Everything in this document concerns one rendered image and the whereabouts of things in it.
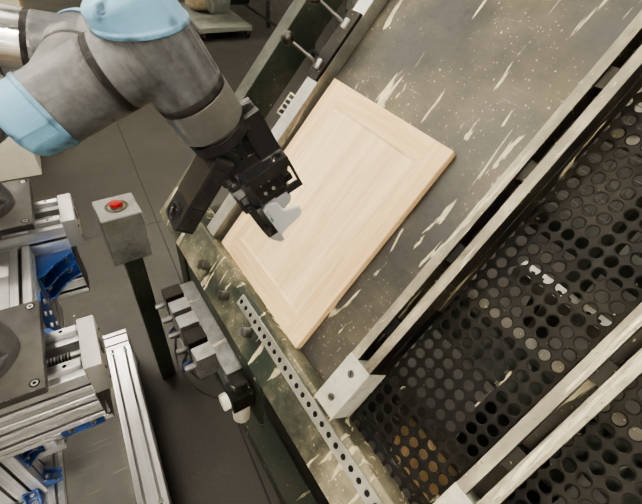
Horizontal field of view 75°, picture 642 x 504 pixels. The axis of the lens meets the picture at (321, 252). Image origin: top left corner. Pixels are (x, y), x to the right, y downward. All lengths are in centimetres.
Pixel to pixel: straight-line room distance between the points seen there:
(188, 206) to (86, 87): 16
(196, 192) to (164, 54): 16
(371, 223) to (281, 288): 29
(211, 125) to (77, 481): 145
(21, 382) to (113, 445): 87
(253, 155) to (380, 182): 51
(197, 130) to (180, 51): 8
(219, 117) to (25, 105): 16
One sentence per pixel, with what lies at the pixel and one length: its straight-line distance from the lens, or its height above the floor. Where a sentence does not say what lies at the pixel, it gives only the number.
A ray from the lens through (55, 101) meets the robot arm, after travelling 45.
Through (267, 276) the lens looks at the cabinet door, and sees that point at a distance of 112.
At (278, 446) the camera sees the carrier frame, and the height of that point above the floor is 18.
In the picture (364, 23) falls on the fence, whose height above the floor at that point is 145.
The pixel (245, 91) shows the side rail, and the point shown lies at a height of 121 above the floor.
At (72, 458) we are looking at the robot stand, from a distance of 178.
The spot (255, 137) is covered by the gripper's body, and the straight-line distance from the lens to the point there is 50.
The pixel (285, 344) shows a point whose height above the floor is 91.
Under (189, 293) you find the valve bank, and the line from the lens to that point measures 136.
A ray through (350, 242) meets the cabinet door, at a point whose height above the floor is 110.
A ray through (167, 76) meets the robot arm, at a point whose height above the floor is 159.
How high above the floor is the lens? 173
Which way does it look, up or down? 42 degrees down
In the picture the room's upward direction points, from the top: 6 degrees clockwise
